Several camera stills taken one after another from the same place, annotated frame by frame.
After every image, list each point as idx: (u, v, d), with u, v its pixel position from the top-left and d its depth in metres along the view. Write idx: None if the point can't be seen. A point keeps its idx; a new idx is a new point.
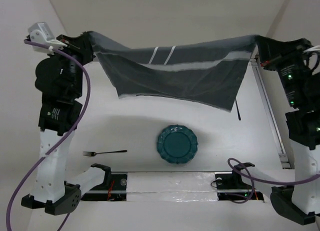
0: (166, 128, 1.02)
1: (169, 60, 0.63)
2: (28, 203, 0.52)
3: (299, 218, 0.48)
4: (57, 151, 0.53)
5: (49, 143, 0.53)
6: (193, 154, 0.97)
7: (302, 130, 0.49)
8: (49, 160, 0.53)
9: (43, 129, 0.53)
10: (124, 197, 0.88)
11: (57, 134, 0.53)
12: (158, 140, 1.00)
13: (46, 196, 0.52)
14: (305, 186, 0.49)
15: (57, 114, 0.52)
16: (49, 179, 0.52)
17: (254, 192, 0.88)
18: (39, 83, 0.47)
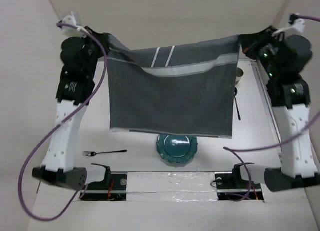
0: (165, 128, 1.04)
1: (170, 61, 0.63)
2: (39, 174, 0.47)
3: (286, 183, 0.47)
4: (71, 121, 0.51)
5: (64, 112, 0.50)
6: (193, 154, 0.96)
7: (279, 96, 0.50)
8: (63, 129, 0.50)
9: (59, 101, 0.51)
10: (124, 197, 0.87)
11: (73, 104, 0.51)
12: (159, 140, 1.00)
13: (58, 165, 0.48)
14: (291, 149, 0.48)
15: (74, 87, 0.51)
16: (62, 148, 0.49)
17: (254, 192, 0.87)
18: (64, 53, 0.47)
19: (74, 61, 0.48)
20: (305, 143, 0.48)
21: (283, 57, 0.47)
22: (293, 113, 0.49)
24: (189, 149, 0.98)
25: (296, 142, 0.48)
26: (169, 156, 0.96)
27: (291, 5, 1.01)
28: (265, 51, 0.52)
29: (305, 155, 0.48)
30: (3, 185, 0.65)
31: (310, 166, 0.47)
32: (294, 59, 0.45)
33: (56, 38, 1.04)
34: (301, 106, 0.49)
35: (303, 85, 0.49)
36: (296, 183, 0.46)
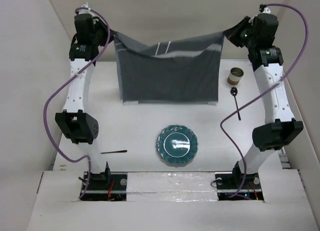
0: (165, 128, 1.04)
1: (169, 49, 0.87)
2: (62, 118, 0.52)
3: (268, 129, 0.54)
4: (85, 73, 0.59)
5: (79, 66, 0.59)
6: (193, 154, 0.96)
7: (257, 58, 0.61)
8: (79, 80, 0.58)
9: (71, 59, 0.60)
10: (124, 197, 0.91)
11: (85, 61, 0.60)
12: (158, 140, 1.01)
13: (78, 107, 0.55)
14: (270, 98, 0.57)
15: (84, 47, 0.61)
16: (79, 94, 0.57)
17: (254, 192, 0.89)
18: (77, 20, 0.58)
19: (86, 25, 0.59)
20: (282, 93, 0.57)
21: (257, 28, 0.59)
22: (269, 68, 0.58)
24: (188, 149, 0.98)
25: (274, 92, 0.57)
26: (170, 156, 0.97)
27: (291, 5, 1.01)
28: (245, 30, 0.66)
29: (281, 103, 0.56)
30: (4, 185, 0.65)
31: (286, 111, 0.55)
32: (266, 28, 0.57)
33: (57, 38, 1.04)
34: (276, 64, 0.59)
35: (276, 50, 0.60)
36: (278, 127, 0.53)
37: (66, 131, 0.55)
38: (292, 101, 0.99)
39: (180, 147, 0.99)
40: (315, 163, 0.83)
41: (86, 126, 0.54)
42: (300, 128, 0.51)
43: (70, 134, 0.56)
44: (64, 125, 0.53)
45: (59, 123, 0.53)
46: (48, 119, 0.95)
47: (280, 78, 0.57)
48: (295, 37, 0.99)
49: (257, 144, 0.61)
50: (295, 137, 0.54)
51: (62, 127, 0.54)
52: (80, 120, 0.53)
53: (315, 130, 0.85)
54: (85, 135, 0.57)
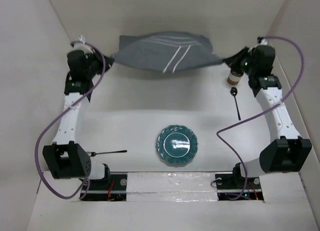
0: (165, 128, 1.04)
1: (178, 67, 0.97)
2: (49, 149, 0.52)
3: (272, 150, 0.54)
4: (78, 105, 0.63)
5: (73, 100, 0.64)
6: (193, 154, 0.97)
7: (257, 84, 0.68)
8: (71, 112, 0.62)
9: (66, 94, 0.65)
10: (124, 197, 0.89)
11: (79, 95, 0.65)
12: (158, 140, 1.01)
13: (68, 138, 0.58)
14: (273, 115, 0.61)
15: (80, 85, 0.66)
16: (72, 125, 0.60)
17: (254, 192, 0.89)
18: (70, 59, 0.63)
19: (79, 63, 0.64)
20: (284, 111, 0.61)
21: (256, 57, 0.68)
22: (268, 92, 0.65)
24: (188, 149, 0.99)
25: (276, 110, 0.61)
26: (170, 156, 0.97)
27: (291, 5, 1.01)
28: (246, 59, 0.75)
29: (284, 121, 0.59)
30: (4, 185, 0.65)
31: (290, 129, 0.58)
32: (264, 56, 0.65)
33: (56, 38, 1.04)
34: (275, 88, 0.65)
35: (274, 78, 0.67)
36: (284, 144, 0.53)
37: (55, 169, 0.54)
38: (292, 101, 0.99)
39: (180, 147, 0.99)
40: (315, 163, 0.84)
41: (76, 156, 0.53)
42: (308, 146, 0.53)
43: (58, 173, 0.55)
44: (52, 157, 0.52)
45: (46, 157, 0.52)
46: (48, 120, 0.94)
47: (279, 100, 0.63)
48: (295, 37, 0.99)
49: (265, 170, 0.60)
50: (305, 157, 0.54)
51: (50, 163, 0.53)
52: (71, 151, 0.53)
53: (314, 130, 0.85)
54: (75, 174, 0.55)
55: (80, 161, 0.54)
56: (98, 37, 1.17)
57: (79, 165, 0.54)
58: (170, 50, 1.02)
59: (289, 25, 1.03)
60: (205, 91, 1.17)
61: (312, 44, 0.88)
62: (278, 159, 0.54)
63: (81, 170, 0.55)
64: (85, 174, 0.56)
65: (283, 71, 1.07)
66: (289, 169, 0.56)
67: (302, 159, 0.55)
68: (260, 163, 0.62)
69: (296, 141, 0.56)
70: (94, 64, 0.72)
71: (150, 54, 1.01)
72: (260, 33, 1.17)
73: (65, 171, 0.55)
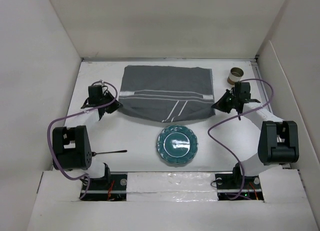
0: (165, 128, 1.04)
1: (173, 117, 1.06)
2: (58, 129, 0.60)
3: (264, 129, 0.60)
4: (92, 112, 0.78)
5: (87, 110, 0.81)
6: (193, 154, 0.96)
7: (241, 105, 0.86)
8: (85, 114, 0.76)
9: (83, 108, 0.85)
10: (124, 197, 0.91)
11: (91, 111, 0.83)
12: (158, 140, 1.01)
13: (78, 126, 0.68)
14: (260, 113, 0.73)
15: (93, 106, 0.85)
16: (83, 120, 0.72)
17: (254, 193, 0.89)
18: (91, 88, 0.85)
19: (97, 91, 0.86)
20: (266, 110, 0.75)
21: (237, 88, 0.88)
22: (250, 103, 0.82)
24: (189, 149, 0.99)
25: (260, 110, 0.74)
26: (170, 156, 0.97)
27: (291, 5, 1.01)
28: (229, 96, 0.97)
29: (267, 114, 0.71)
30: (4, 185, 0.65)
31: (274, 117, 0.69)
32: (242, 86, 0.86)
33: (57, 38, 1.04)
34: (255, 102, 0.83)
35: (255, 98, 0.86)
36: (271, 123, 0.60)
37: (59, 149, 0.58)
38: (292, 101, 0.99)
39: (180, 147, 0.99)
40: (315, 163, 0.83)
41: (80, 136, 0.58)
42: (292, 124, 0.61)
43: (60, 155, 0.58)
44: (59, 135, 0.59)
45: (54, 136, 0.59)
46: (48, 120, 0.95)
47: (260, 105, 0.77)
48: (295, 37, 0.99)
49: (264, 162, 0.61)
50: (296, 139, 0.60)
51: (55, 142, 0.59)
52: (76, 130, 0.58)
53: (314, 130, 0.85)
54: (75, 158, 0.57)
55: (82, 142, 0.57)
56: (98, 37, 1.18)
57: (80, 147, 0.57)
58: (168, 105, 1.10)
59: (288, 24, 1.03)
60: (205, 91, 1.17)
61: (312, 43, 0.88)
62: (272, 141, 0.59)
63: (82, 154, 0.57)
64: (84, 162, 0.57)
65: (283, 71, 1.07)
66: (287, 155, 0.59)
67: (295, 141, 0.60)
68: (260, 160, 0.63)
69: (284, 127, 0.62)
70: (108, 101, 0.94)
71: (150, 105, 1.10)
72: (260, 33, 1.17)
73: (66, 155, 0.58)
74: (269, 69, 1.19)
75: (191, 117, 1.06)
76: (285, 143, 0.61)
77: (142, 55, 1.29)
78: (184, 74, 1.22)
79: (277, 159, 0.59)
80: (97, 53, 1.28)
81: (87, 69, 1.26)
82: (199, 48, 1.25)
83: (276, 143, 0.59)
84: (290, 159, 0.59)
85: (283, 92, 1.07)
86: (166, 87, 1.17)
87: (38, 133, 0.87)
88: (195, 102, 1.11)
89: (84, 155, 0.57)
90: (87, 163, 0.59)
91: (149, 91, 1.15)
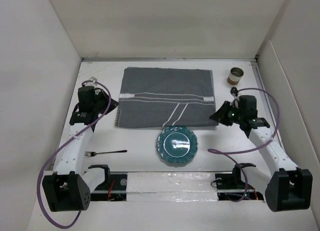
0: (165, 128, 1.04)
1: (172, 118, 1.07)
2: (50, 180, 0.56)
3: (275, 179, 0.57)
4: (82, 135, 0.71)
5: (77, 130, 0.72)
6: (193, 154, 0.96)
7: (247, 126, 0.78)
8: (75, 141, 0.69)
9: (72, 124, 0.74)
10: (124, 197, 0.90)
11: (83, 125, 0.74)
12: (158, 140, 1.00)
13: (70, 168, 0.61)
14: (269, 151, 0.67)
15: (85, 114, 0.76)
16: (73, 155, 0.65)
17: (254, 192, 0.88)
18: (81, 93, 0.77)
19: (88, 96, 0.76)
20: (278, 146, 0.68)
21: (242, 105, 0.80)
22: (260, 131, 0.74)
24: (188, 149, 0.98)
25: (270, 146, 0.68)
26: (170, 156, 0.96)
27: (291, 5, 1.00)
28: (232, 111, 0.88)
29: (280, 155, 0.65)
30: (3, 185, 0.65)
31: (287, 161, 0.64)
32: (248, 102, 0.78)
33: (57, 38, 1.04)
34: (264, 127, 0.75)
35: (261, 119, 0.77)
36: (284, 174, 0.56)
37: (53, 199, 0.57)
38: (292, 101, 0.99)
39: (180, 147, 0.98)
40: (315, 163, 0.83)
41: (75, 191, 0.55)
42: (308, 174, 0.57)
43: (56, 202, 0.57)
44: (51, 187, 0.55)
45: (46, 188, 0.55)
46: (48, 120, 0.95)
47: (271, 137, 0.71)
48: (295, 37, 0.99)
49: (270, 205, 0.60)
50: (309, 189, 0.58)
51: (48, 193, 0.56)
52: (69, 186, 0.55)
53: (314, 130, 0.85)
54: (72, 205, 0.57)
55: (77, 194, 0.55)
56: (98, 37, 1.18)
57: (76, 200, 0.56)
58: (169, 107, 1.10)
59: (288, 25, 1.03)
60: (205, 91, 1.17)
61: (312, 44, 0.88)
62: (284, 193, 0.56)
63: (79, 203, 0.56)
64: (83, 207, 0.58)
65: (283, 71, 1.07)
66: (297, 204, 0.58)
67: (308, 190, 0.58)
68: (266, 197, 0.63)
69: (296, 174, 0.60)
70: (103, 103, 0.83)
71: (151, 108, 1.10)
72: (260, 33, 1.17)
73: (63, 203, 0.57)
74: (269, 69, 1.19)
75: (191, 119, 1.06)
76: (297, 189, 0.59)
77: (142, 55, 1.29)
78: (184, 77, 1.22)
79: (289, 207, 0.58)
80: (97, 53, 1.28)
81: (87, 69, 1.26)
82: (199, 48, 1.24)
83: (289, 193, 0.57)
84: (301, 207, 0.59)
85: (283, 92, 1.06)
86: (166, 90, 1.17)
87: (38, 133, 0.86)
88: (195, 105, 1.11)
89: (82, 203, 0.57)
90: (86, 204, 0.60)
91: (149, 94, 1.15)
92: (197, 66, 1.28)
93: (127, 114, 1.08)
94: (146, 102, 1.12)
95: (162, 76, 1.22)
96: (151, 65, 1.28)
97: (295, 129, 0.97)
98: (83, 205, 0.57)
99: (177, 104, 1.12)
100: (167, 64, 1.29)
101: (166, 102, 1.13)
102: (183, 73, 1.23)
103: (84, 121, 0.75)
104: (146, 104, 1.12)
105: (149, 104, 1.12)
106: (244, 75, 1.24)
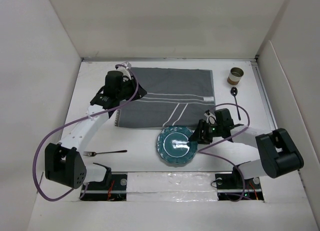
0: (166, 128, 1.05)
1: (172, 118, 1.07)
2: (52, 147, 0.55)
3: (259, 143, 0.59)
4: (97, 117, 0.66)
5: (93, 111, 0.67)
6: (193, 154, 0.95)
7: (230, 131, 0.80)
8: (88, 121, 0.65)
9: (91, 104, 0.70)
10: (124, 197, 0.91)
11: (102, 108, 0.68)
12: (158, 140, 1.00)
13: (73, 144, 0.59)
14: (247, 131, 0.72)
15: (106, 99, 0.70)
16: (81, 133, 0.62)
17: (254, 192, 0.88)
18: (109, 76, 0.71)
19: (114, 81, 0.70)
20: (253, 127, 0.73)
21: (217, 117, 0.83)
22: (236, 127, 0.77)
24: (188, 149, 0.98)
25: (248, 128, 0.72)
26: (169, 156, 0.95)
27: (291, 5, 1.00)
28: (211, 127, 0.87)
29: (256, 130, 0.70)
30: (3, 185, 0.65)
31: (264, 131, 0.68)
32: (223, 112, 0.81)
33: (57, 38, 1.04)
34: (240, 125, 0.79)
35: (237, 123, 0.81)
36: (264, 136, 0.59)
37: (49, 166, 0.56)
38: (292, 101, 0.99)
39: (180, 147, 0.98)
40: (315, 163, 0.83)
41: (71, 162, 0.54)
42: (283, 131, 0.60)
43: (51, 172, 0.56)
44: (52, 154, 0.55)
45: (46, 155, 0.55)
46: (48, 120, 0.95)
47: (245, 125, 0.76)
48: (295, 37, 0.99)
49: (272, 175, 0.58)
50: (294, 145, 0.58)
51: (47, 161, 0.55)
52: (68, 158, 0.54)
53: (315, 130, 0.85)
54: (64, 179, 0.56)
55: (72, 169, 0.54)
56: (98, 37, 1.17)
57: (71, 173, 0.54)
58: (169, 107, 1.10)
59: (288, 25, 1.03)
60: (205, 91, 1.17)
61: (312, 44, 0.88)
62: (272, 152, 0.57)
63: (71, 179, 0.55)
64: (74, 184, 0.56)
65: (283, 71, 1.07)
66: (292, 163, 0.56)
67: (292, 147, 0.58)
68: (265, 171, 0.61)
69: (276, 137, 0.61)
70: (129, 91, 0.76)
71: (151, 108, 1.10)
72: (260, 33, 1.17)
73: (58, 174, 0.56)
74: (269, 69, 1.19)
75: (191, 119, 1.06)
76: (284, 151, 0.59)
77: (142, 55, 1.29)
78: (184, 77, 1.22)
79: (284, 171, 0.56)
80: (97, 53, 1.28)
81: (87, 69, 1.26)
82: (199, 48, 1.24)
83: (277, 154, 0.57)
84: (297, 167, 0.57)
85: (283, 92, 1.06)
86: (166, 90, 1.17)
87: (38, 133, 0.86)
88: (195, 105, 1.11)
89: (74, 179, 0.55)
90: (77, 184, 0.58)
91: (149, 95, 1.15)
92: (197, 66, 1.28)
93: (127, 114, 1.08)
94: (147, 102, 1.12)
95: (162, 76, 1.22)
96: (151, 65, 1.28)
97: (295, 129, 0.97)
98: (74, 183, 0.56)
99: (177, 104, 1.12)
100: (167, 64, 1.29)
101: (166, 102, 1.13)
102: (183, 73, 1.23)
103: (103, 106, 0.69)
104: (146, 104, 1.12)
105: (149, 104, 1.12)
106: (244, 75, 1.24)
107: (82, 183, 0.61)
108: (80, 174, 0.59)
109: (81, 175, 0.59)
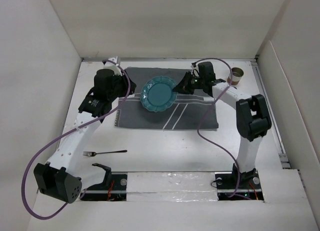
0: (150, 80, 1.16)
1: (171, 119, 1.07)
2: (41, 168, 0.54)
3: (238, 109, 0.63)
4: (86, 128, 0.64)
5: (82, 121, 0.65)
6: (172, 102, 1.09)
7: (208, 88, 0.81)
8: (76, 133, 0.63)
9: (80, 111, 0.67)
10: (124, 197, 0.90)
11: (91, 116, 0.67)
12: (144, 92, 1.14)
13: (62, 163, 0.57)
14: (229, 94, 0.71)
15: (96, 104, 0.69)
16: (70, 149, 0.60)
17: (254, 192, 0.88)
18: (98, 78, 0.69)
19: (104, 82, 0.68)
20: (234, 88, 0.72)
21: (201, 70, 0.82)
22: (218, 85, 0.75)
24: (168, 98, 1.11)
25: (228, 90, 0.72)
26: (150, 105, 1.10)
27: (291, 5, 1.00)
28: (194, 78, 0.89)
29: (236, 92, 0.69)
30: (3, 185, 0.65)
31: (243, 95, 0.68)
32: (206, 67, 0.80)
33: (56, 38, 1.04)
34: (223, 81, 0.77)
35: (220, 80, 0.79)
36: (244, 102, 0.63)
37: (42, 186, 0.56)
38: (292, 101, 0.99)
39: (161, 96, 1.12)
40: (315, 163, 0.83)
41: (62, 185, 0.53)
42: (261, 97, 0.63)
43: (45, 189, 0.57)
44: (41, 177, 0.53)
45: (37, 177, 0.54)
46: (48, 119, 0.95)
47: (227, 84, 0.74)
48: (295, 37, 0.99)
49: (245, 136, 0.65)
50: (267, 108, 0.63)
51: (39, 180, 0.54)
52: (58, 181, 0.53)
53: (314, 130, 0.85)
54: (59, 196, 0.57)
55: (65, 190, 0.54)
56: (98, 37, 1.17)
57: (64, 193, 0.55)
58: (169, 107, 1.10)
59: (288, 25, 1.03)
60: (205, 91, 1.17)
61: (312, 43, 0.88)
62: (248, 117, 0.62)
63: (65, 197, 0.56)
64: (69, 200, 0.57)
65: (283, 71, 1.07)
66: (261, 125, 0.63)
67: (266, 112, 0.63)
68: (239, 131, 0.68)
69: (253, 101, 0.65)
70: (118, 87, 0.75)
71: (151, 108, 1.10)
72: (260, 33, 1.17)
73: (52, 191, 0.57)
74: (269, 69, 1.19)
75: (191, 119, 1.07)
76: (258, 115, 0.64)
77: (142, 55, 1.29)
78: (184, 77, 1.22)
79: (257, 130, 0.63)
80: (97, 53, 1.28)
81: (87, 69, 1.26)
82: (199, 48, 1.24)
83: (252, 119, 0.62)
84: (265, 128, 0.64)
85: (283, 92, 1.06)
86: None
87: (38, 132, 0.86)
88: (196, 105, 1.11)
89: (68, 197, 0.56)
90: (73, 197, 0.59)
91: None
92: None
93: (126, 114, 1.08)
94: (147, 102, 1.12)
95: None
96: (151, 65, 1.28)
97: (295, 129, 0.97)
98: (69, 198, 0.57)
99: (176, 105, 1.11)
100: (167, 64, 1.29)
101: None
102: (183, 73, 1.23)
103: (92, 113, 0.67)
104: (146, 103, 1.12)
105: None
106: (244, 75, 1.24)
107: (79, 193, 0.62)
108: (76, 188, 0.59)
109: (77, 188, 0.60)
